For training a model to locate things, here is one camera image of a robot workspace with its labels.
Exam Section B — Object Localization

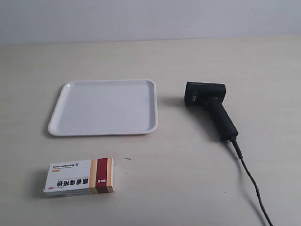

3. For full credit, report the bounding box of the black handheld barcode scanner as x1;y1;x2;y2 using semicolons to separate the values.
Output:
184;82;238;141

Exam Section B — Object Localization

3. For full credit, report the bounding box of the white red medicine box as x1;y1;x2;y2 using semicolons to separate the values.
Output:
44;158;114;198

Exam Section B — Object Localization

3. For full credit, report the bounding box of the white plastic tray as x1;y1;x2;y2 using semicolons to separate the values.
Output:
48;79;158;137

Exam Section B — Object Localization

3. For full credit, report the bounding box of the black scanner cable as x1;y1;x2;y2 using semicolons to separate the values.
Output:
231;138;274;226

